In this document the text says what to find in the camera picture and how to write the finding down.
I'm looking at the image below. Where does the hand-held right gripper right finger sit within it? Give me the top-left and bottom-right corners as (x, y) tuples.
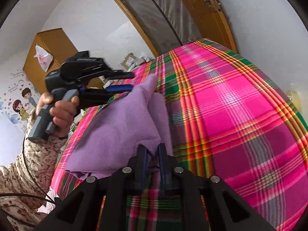
(157, 143), (276, 231)

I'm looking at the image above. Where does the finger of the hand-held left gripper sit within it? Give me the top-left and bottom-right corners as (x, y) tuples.
(79, 84), (134, 109)
(103, 70), (135, 80)

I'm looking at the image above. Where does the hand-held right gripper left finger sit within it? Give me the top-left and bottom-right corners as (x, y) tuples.
(32, 147), (148, 231)

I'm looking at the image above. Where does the purple fleece cloth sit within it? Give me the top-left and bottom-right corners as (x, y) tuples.
(65, 73), (172, 180)

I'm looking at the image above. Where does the person's left forearm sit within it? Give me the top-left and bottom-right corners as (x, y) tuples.
(0, 112), (73, 231)

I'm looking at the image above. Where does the person's left hand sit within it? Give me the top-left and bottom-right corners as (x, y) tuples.
(36, 93), (80, 137)

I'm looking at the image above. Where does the brown cardboard box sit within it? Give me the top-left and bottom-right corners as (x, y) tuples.
(120, 53), (137, 69)

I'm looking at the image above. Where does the wooden wardrobe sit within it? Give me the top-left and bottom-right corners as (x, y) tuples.
(23, 28), (80, 94)

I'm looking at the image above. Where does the white pink plastic bag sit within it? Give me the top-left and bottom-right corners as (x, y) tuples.
(34, 44), (54, 72)

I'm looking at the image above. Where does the clear plastic door curtain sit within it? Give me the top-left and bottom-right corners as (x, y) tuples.
(115, 0), (200, 53)

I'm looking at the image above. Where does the pink green plaid bedsheet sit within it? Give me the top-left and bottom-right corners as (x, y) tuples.
(49, 38), (308, 231)

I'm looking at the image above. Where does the wooden door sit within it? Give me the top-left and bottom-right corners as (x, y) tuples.
(168, 0), (239, 53)

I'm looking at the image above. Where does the wooden door frame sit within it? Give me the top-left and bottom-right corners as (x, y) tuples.
(101, 0), (160, 57)

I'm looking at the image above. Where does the cartoon wall sticker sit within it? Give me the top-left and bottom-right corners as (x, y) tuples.
(0, 67), (39, 126)

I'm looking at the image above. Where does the metal door handle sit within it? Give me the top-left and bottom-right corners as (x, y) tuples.
(204, 0), (222, 12)

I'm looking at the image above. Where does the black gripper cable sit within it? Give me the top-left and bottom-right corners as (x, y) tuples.
(0, 192), (60, 228)

